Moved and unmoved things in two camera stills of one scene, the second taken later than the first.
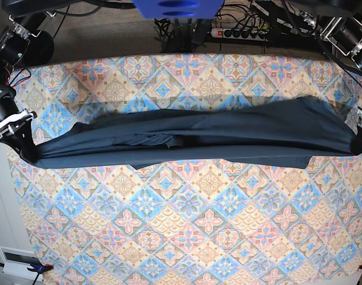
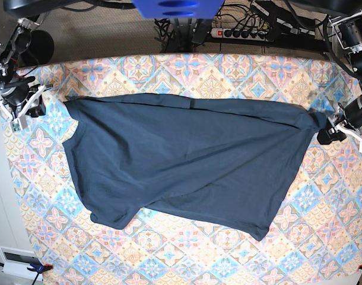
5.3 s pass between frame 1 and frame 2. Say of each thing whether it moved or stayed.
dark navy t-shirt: moved
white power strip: stayed
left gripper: moved
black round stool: stayed
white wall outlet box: stayed
